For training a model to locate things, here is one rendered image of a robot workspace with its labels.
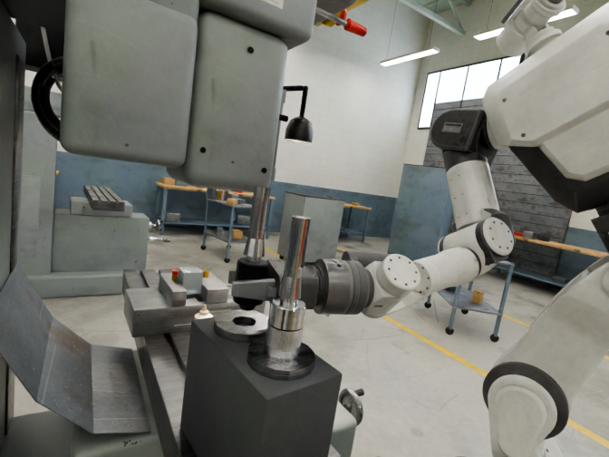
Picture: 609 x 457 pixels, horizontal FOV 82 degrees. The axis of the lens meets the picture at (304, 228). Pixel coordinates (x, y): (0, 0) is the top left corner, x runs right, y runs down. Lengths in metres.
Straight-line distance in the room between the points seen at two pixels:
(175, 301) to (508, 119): 0.83
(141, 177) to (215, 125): 6.65
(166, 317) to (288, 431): 0.55
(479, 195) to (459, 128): 0.16
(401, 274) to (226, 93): 0.46
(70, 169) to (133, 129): 6.63
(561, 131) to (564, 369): 0.43
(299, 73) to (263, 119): 7.87
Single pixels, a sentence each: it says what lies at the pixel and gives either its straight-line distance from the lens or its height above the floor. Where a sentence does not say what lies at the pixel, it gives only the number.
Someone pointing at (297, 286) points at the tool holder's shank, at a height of 1.22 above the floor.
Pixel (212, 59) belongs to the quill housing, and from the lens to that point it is 0.72.
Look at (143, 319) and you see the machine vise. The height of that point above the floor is 0.97.
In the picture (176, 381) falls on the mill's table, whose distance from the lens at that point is 0.79.
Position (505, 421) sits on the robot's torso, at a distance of 0.85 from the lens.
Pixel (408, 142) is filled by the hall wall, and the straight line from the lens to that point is 10.68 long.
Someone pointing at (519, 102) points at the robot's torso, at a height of 1.55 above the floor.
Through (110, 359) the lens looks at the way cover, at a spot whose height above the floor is 0.87.
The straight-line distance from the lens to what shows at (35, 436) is 1.05.
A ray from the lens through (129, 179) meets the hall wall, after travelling 7.31.
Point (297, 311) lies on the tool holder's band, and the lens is 0.44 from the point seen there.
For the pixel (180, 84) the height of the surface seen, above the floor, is 1.48.
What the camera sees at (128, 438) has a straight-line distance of 0.80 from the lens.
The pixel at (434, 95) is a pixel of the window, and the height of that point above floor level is 4.00.
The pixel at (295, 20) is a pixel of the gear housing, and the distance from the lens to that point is 0.79.
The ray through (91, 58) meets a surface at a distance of 0.66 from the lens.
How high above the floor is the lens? 1.36
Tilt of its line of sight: 8 degrees down
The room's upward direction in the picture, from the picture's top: 9 degrees clockwise
